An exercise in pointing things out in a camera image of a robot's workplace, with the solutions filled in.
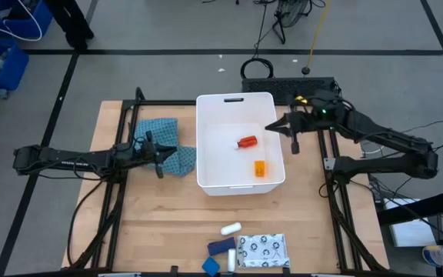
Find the black bar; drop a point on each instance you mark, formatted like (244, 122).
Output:
(417, 207)

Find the white bracket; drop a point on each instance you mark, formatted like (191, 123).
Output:
(119, 275)
(333, 275)

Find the black perforated metal box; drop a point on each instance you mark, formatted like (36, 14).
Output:
(283, 86)

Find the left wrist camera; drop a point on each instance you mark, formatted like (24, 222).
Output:
(123, 150)

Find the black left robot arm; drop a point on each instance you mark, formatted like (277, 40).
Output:
(60, 159)

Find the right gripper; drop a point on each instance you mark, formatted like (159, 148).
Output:
(306, 119)

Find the navy bandage roll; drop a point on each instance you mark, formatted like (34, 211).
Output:
(221, 246)

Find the bright blue bandage roll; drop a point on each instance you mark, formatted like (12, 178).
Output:
(210, 266)

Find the teal patterned cloth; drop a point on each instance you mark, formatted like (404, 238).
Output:
(164, 131)

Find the black aluminium table frame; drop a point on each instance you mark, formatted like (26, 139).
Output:
(167, 102)

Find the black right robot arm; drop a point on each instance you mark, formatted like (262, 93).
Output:
(383, 134)

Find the white cross-printed gauze packet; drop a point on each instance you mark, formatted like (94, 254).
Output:
(264, 250)

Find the blue storage bin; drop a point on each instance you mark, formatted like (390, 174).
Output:
(33, 23)
(10, 73)

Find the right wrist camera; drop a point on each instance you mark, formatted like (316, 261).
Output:
(325, 111)

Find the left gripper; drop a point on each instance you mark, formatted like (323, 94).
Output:
(146, 154)

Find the white gauze roll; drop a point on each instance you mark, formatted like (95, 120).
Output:
(231, 259)
(231, 229)

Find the small orange block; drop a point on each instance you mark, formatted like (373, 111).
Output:
(260, 168)

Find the red pill bottle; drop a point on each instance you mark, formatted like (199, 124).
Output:
(248, 142)

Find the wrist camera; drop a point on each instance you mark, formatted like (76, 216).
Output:
(325, 111)
(123, 150)

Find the white box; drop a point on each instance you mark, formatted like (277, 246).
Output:
(410, 231)

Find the white plastic basket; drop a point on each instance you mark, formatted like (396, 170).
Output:
(221, 177)

